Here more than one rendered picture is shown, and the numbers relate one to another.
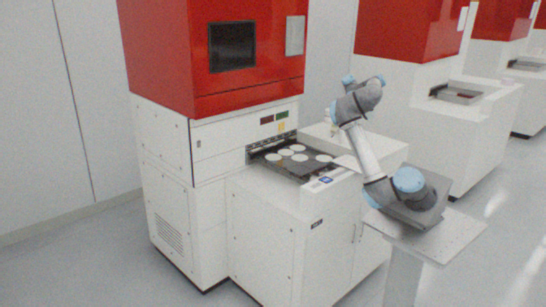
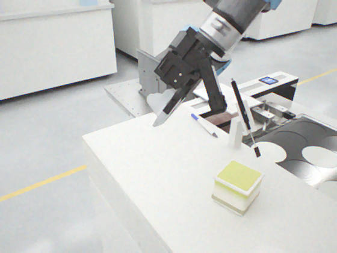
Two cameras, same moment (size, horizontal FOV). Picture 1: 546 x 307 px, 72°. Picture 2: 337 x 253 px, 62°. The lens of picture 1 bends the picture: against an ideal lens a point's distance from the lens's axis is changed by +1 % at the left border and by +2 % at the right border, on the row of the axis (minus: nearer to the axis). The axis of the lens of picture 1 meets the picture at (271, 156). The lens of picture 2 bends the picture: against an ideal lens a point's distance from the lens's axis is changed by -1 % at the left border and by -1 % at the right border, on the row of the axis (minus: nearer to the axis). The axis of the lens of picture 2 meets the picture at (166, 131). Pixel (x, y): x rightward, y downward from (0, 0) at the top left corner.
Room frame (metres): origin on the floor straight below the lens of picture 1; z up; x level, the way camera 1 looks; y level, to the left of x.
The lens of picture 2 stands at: (2.73, -0.51, 1.40)
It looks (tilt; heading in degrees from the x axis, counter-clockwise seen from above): 33 degrees down; 189
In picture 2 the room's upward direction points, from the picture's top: straight up
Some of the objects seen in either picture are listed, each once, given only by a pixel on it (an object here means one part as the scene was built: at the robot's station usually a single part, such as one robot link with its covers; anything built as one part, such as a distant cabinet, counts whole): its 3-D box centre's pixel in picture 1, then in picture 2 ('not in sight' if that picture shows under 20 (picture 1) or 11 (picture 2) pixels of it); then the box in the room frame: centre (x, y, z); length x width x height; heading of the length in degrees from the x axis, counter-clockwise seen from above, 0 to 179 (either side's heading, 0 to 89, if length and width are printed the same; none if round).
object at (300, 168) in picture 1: (298, 157); (322, 157); (2.03, -0.17, 0.90); 0.34 x 0.34 x 0.01; 44
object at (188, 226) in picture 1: (219, 202); not in sight; (2.31, 0.37, 0.41); 0.82 x 0.71 x 0.82; 134
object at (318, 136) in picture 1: (349, 146); (198, 195); (2.23, -0.51, 0.89); 0.62 x 0.35 x 0.14; 44
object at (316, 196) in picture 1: (340, 183); (242, 105); (1.73, -0.37, 0.89); 0.55 x 0.09 x 0.14; 134
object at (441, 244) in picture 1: (418, 231); (163, 104); (1.51, -0.72, 0.75); 0.45 x 0.44 x 0.13; 41
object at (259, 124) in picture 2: not in sight; (246, 128); (1.86, -0.36, 0.87); 0.36 x 0.08 x 0.03; 134
